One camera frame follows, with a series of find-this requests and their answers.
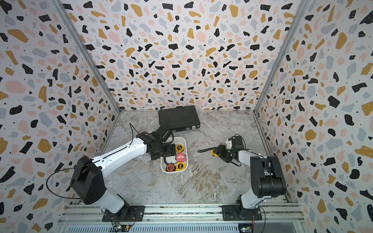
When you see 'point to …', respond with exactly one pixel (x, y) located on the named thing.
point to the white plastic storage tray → (171, 160)
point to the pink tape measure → (180, 157)
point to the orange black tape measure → (170, 168)
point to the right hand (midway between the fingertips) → (217, 152)
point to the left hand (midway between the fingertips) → (171, 153)
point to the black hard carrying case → (179, 118)
